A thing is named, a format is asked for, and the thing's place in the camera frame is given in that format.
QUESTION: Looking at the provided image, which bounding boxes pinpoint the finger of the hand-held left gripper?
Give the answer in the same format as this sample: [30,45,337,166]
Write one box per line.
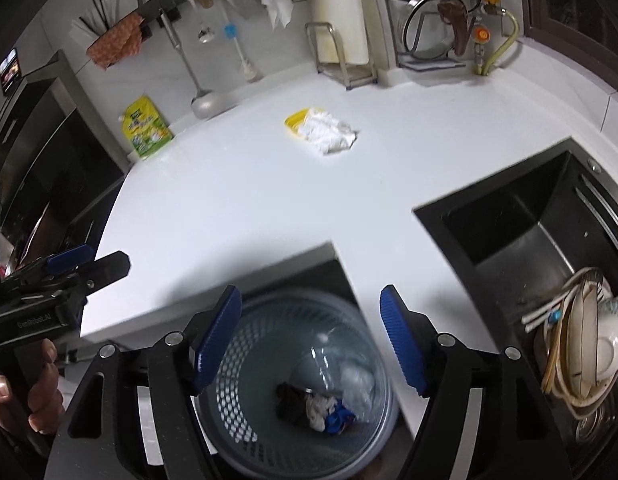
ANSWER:
[0,245,96,288]
[39,251,131,303]

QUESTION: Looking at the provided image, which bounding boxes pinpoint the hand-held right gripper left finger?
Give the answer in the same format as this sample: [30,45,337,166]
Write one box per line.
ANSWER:
[44,284,244,480]

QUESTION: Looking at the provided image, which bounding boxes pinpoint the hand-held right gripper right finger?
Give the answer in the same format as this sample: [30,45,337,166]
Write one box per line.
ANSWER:
[379,284,572,480]

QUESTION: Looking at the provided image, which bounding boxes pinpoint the clear plastic bag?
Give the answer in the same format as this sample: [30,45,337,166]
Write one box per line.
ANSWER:
[289,330,377,413]

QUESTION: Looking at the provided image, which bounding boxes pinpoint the grey perforated waste bin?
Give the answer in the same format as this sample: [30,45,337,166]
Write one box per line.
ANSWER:
[194,290,402,480]

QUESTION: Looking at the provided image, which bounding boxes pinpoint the black cloth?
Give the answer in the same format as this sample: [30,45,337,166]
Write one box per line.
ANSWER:
[275,382,315,428]

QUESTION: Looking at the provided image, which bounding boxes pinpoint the person's left hand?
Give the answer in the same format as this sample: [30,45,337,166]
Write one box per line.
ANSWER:
[0,339,64,435]

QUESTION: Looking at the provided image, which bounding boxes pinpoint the black integrated stove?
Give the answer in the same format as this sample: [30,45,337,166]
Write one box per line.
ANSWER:
[0,50,130,281]

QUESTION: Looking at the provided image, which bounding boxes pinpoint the white chopsticks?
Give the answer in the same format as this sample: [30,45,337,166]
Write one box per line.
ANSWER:
[522,300,565,332]

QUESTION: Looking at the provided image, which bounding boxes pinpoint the green detergent pouch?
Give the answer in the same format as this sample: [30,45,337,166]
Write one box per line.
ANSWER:
[120,95,175,161]

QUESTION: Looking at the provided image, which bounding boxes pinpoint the black kitchen sink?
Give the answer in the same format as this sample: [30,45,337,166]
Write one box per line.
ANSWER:
[413,137,618,480]

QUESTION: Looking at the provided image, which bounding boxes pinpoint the beige plate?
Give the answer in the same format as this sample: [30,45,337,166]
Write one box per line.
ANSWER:
[542,267,615,421]

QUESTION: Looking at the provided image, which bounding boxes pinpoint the metal ladle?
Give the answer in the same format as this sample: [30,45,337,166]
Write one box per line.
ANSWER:
[159,7,227,120]

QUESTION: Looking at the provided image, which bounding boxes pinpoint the small display screen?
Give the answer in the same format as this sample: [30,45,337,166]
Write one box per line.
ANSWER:
[0,49,22,95]

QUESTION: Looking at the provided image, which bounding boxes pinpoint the white bowl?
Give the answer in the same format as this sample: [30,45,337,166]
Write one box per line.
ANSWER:
[596,295,618,376]

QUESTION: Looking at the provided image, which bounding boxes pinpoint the yellow white crumpled wrapper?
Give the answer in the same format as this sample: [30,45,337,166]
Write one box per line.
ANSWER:
[284,106,360,156]

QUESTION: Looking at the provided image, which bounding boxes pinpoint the orange cloth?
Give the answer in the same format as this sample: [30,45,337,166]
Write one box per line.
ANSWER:
[86,14,144,68]

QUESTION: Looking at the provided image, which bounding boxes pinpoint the white utensil holder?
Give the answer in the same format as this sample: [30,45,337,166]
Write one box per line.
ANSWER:
[71,10,114,48]

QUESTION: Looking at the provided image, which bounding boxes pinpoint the white bottle brush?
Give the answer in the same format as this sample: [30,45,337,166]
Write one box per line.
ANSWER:
[223,22,260,82]

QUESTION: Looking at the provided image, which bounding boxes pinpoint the bundle of black chopsticks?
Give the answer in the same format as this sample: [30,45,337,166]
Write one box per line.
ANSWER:
[89,0,110,31]

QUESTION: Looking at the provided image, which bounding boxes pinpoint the metal cutting board rack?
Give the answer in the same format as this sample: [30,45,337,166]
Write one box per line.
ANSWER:
[305,21,379,92]

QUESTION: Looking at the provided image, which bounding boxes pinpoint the metal pot lid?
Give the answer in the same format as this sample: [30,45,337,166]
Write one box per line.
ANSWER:
[401,0,472,58]

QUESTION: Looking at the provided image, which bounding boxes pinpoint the metal dish rack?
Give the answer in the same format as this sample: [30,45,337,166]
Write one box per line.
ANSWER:
[371,0,490,71]

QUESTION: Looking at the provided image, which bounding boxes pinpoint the gas valve with orange knob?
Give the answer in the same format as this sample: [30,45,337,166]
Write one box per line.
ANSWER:
[472,0,510,76]

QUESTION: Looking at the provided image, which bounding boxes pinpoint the white cutting board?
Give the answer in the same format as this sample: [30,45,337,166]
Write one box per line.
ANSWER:
[309,0,377,68]

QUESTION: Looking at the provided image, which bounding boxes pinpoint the yellow gas hose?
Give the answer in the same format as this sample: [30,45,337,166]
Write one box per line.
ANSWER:
[482,10,520,77]

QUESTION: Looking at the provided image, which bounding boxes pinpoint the dark window frame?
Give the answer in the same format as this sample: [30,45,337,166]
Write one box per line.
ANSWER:
[516,0,618,106]

